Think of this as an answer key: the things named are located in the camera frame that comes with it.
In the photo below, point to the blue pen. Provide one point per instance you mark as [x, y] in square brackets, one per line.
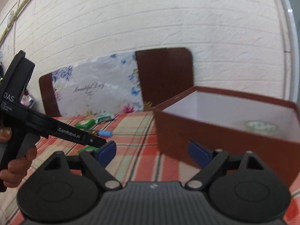
[104, 133]

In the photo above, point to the patterned ceramic plate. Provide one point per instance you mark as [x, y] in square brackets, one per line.
[261, 126]

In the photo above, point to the white door frame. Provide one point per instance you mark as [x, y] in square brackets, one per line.
[291, 39]

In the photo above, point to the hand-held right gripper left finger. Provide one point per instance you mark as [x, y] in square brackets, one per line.
[106, 152]

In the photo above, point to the white and green packet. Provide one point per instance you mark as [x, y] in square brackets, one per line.
[104, 117]

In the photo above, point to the brown cardboard box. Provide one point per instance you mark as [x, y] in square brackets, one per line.
[218, 143]

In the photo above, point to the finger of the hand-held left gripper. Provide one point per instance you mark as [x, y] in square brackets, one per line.
[77, 134]

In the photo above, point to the person's left hand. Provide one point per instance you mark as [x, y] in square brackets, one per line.
[20, 166]

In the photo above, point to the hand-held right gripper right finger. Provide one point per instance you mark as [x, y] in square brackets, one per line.
[198, 153]

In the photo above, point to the plaid bed sheet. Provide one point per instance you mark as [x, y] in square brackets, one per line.
[138, 140]

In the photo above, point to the green snack packet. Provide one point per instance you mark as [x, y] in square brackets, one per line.
[84, 123]
[88, 149]

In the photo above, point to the pink plastic bag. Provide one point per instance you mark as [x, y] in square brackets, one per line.
[28, 102]

